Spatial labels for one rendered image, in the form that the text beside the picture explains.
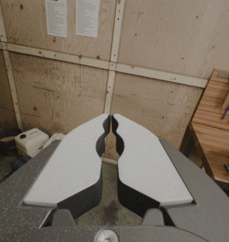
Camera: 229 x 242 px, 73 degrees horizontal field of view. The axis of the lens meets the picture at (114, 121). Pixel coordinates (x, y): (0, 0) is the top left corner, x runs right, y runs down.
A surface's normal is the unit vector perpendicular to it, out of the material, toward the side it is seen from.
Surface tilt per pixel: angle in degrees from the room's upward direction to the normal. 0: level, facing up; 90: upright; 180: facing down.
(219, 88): 90
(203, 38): 90
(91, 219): 0
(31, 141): 47
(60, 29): 90
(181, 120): 90
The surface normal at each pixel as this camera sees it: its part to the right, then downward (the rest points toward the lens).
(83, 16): -0.23, 0.44
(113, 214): 0.14, -0.87
